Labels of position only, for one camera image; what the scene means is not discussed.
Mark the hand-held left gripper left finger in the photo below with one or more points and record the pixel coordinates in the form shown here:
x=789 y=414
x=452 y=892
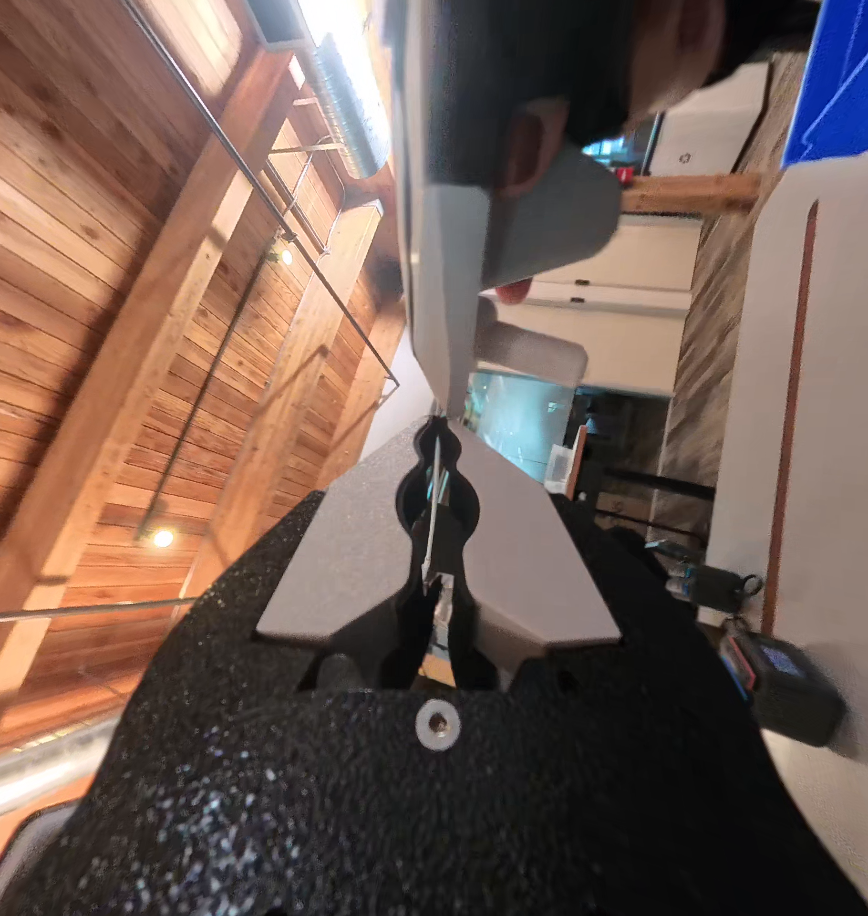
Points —
x=341 y=565

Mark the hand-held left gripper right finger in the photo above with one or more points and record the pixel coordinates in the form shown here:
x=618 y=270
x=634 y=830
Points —
x=541 y=565

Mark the metal ceiling rod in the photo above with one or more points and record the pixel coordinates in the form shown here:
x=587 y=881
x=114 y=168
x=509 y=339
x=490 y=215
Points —
x=262 y=200

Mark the long wooden-edged desk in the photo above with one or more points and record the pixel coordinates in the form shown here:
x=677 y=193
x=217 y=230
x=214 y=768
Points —
x=620 y=472

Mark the red fire extinguisher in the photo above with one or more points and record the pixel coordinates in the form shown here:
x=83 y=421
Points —
x=626 y=176

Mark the black battery charger case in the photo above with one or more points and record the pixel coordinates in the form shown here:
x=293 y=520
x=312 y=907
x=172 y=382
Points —
x=792 y=687
x=713 y=583

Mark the wooden post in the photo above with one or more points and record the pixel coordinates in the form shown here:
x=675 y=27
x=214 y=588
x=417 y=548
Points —
x=691 y=193

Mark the person's right hand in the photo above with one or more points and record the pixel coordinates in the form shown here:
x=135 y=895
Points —
x=670 y=57

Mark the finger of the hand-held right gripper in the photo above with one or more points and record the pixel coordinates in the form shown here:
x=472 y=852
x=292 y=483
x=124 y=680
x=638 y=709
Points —
x=441 y=286

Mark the blue plastic bin with tag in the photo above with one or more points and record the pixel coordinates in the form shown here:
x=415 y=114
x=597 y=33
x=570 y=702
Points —
x=842 y=86

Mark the white door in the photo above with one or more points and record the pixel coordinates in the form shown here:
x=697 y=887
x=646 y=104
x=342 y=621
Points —
x=648 y=250
x=634 y=343

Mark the clear plastic box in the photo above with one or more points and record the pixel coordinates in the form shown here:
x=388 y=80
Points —
x=559 y=469

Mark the silver elbow air duct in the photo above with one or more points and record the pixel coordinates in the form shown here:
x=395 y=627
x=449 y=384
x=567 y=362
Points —
x=348 y=107

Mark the white recycling cabinet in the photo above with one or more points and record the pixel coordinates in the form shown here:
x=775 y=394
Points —
x=713 y=121

